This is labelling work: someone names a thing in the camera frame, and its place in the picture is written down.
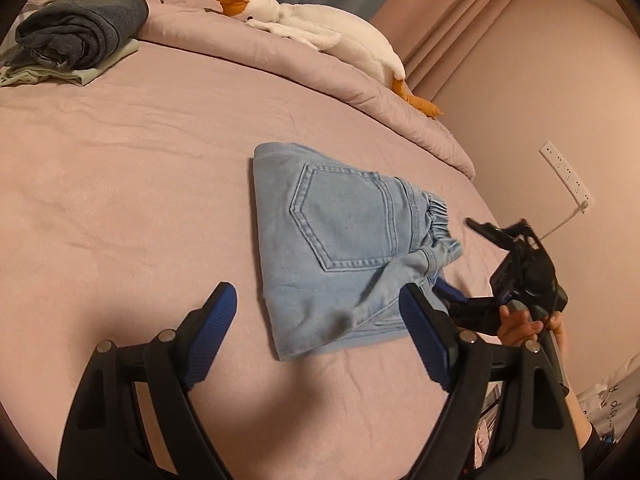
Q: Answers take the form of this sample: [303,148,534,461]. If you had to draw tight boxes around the folded light green cloth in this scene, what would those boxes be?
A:
[0,37,141,87]

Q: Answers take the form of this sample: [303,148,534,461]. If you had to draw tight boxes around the bed with pink sheet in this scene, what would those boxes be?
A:
[0,0,506,480]

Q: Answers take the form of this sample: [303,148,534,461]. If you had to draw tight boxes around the white wall power strip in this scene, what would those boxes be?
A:
[539,141,597,209]

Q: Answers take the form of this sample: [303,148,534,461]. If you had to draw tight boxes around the person's right forearm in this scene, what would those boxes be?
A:
[552,312,597,456]

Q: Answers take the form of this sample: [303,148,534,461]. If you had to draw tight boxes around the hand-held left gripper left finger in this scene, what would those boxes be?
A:
[57,282,237,480]

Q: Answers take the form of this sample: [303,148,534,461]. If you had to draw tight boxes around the light blue denim pants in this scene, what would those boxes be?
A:
[250,142,463,361]

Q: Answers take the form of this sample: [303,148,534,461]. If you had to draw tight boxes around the white goose plush toy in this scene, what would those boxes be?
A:
[206,0,445,120]

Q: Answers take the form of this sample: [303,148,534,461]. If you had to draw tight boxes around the person's right hand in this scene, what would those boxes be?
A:
[498,305,545,349]

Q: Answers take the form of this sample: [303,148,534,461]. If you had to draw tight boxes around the pink curtain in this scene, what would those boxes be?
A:
[367,0,543,106]

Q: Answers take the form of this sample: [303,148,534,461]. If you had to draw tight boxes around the folded dark grey jeans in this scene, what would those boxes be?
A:
[15,0,150,70]

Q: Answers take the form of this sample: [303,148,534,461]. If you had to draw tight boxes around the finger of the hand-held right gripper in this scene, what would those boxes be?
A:
[465,218,527,252]
[432,282,506,334]

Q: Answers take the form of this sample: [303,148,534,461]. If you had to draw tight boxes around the white printed cloth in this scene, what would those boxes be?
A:
[575,375,624,432]

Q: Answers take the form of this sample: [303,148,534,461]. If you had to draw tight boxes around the pink duvet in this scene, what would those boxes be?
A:
[30,0,476,181]

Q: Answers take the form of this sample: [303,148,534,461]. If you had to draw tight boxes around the white charging cable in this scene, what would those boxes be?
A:
[542,200,592,237]

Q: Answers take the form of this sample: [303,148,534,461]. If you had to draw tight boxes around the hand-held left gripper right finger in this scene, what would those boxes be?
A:
[400,283,586,480]

